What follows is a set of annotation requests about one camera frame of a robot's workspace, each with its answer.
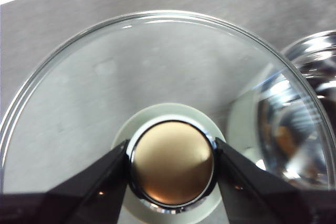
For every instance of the glass lid with green knob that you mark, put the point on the glass lid with green knob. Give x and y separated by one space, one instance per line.
105 82

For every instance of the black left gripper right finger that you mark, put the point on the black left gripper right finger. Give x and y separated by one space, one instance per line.
262 203

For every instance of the pale green electric pot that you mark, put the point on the pale green electric pot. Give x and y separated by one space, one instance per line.
321 53

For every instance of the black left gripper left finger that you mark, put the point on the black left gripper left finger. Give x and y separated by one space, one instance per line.
65 205

